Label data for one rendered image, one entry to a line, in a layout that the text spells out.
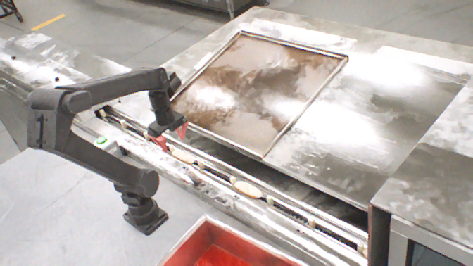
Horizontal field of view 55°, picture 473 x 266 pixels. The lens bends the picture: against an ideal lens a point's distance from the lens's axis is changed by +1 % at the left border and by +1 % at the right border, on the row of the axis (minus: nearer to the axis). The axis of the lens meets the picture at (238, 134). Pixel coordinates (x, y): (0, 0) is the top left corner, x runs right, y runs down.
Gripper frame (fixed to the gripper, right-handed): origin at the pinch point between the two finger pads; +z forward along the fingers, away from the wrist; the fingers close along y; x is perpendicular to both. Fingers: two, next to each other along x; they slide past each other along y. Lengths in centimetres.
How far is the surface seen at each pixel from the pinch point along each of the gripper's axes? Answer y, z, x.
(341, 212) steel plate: -11, 9, 54
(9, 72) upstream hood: 6, -2, -105
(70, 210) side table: 33.2, 9.7, -15.0
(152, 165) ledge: 7.4, 5.5, -4.1
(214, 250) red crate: 18.7, 9.5, 34.2
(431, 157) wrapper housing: 10, -38, 83
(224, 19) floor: -221, 84, -203
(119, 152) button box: 8.7, 6.6, -21.2
